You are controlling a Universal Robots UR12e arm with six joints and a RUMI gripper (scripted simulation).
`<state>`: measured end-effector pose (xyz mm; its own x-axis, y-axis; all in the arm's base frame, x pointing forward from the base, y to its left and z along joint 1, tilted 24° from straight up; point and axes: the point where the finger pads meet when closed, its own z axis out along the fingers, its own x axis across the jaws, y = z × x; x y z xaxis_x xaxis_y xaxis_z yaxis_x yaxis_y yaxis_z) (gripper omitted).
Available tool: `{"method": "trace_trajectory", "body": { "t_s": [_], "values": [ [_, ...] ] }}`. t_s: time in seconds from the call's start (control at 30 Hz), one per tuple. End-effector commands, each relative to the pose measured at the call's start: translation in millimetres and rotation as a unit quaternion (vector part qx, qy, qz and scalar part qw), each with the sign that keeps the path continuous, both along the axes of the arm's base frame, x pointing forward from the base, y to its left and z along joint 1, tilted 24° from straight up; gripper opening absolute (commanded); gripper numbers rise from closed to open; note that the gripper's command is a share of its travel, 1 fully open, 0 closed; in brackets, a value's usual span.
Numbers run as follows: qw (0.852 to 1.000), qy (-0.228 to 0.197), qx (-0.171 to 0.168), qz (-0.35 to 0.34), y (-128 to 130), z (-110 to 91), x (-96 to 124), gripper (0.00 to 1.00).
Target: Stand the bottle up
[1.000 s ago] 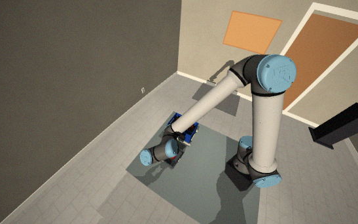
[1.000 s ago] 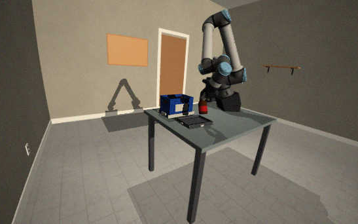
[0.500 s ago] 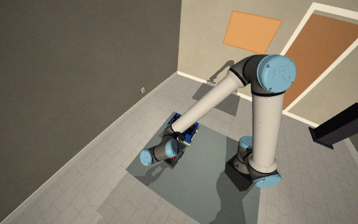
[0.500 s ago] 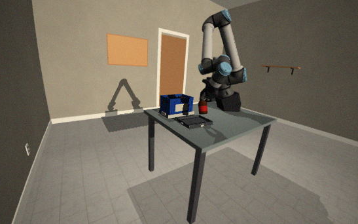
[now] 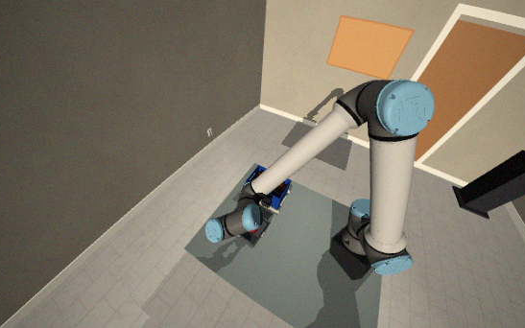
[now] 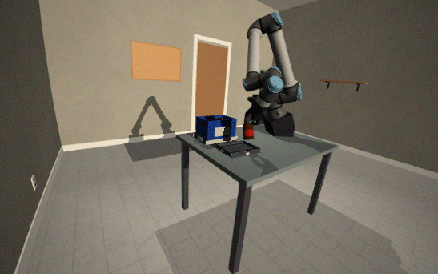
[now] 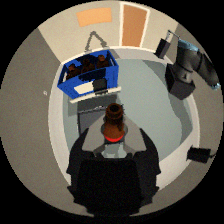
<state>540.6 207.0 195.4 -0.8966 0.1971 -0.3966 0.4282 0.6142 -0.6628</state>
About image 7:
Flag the blue divided crate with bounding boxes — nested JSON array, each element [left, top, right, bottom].
[[57, 50, 119, 99]]

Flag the brown bottle with red label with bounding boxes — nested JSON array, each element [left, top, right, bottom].
[[103, 103, 125, 142]]

